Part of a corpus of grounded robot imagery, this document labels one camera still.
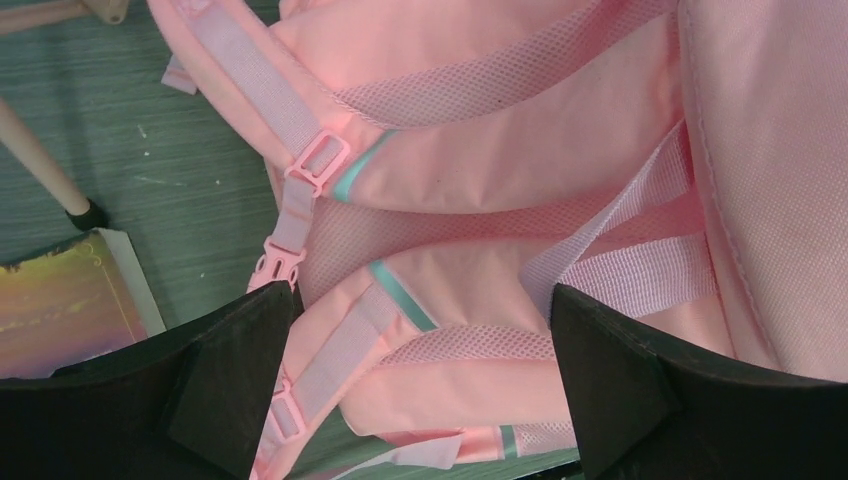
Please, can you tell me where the pink student backpack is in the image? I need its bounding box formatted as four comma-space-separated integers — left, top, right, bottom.
149, 1, 847, 479

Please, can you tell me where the pink music stand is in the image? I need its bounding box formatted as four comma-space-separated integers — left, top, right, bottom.
1, 0, 129, 231

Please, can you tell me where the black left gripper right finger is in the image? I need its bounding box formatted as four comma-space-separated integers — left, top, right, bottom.
550, 285, 847, 479

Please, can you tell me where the blue orange paperback book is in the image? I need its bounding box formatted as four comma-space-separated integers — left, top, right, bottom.
1, 229, 166, 379

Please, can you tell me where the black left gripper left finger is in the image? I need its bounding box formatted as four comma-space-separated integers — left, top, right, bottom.
1, 281, 293, 479

